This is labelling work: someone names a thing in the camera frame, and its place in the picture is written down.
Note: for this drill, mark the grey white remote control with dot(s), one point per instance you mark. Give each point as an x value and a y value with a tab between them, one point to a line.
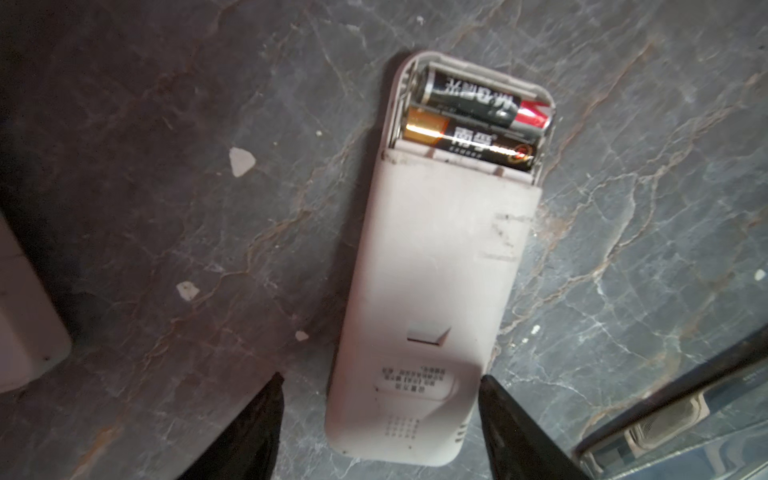
442	240

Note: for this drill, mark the black red AA battery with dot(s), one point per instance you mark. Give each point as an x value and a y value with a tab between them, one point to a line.
460	95

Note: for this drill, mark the black gold AA battery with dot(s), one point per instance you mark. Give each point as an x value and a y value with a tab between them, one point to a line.
459	137

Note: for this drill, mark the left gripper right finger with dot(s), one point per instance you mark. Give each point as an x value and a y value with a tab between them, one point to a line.
517	448

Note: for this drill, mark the pink cat paw spatula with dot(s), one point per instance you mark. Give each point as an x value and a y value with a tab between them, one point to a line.
711	423

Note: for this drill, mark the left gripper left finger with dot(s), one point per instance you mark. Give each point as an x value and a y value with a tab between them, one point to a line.
248	448

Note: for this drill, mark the white air conditioner remote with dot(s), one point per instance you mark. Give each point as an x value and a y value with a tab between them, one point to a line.
33	337

